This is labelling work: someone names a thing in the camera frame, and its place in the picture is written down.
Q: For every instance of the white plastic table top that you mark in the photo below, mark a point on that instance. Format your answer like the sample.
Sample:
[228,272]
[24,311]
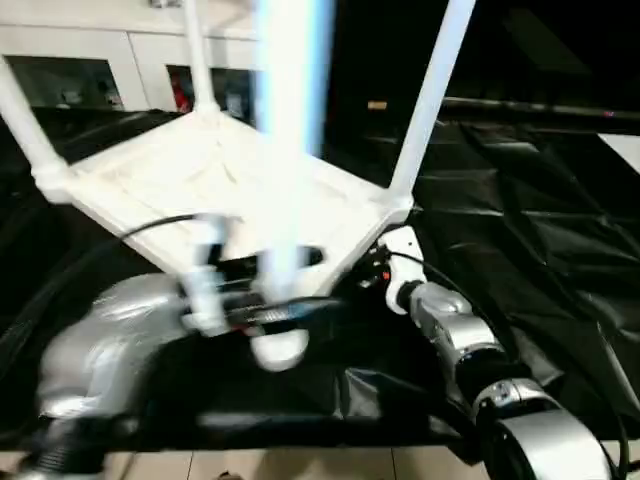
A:
[175,165]

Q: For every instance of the black work surface mat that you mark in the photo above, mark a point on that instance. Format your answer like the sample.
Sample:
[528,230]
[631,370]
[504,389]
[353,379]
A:
[525,225]

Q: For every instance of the small yellow tag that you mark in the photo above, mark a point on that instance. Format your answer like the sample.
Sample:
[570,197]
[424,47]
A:
[377,105]

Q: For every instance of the red white bottle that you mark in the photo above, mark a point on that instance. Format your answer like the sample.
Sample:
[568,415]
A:
[179,94]

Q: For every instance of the dark grey tube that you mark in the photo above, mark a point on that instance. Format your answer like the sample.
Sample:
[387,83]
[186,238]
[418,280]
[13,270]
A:
[540,107]

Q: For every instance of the black backdrop cloth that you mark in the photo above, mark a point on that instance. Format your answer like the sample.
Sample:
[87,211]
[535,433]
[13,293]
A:
[525,50]

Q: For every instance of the grey patterned bundle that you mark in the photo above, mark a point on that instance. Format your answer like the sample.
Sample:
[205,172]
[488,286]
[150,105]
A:
[159,2]

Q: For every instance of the white glass-door cabinet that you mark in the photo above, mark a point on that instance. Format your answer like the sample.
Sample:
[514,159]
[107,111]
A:
[100,40]

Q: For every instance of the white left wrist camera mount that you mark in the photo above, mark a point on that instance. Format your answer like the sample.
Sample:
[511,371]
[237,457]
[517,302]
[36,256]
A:
[205,295]

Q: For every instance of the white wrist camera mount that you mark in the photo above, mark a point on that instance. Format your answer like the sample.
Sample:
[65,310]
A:
[405,245]
[205,295]

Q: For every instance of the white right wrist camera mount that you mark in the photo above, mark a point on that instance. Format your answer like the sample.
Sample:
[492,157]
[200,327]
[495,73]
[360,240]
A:
[405,245]

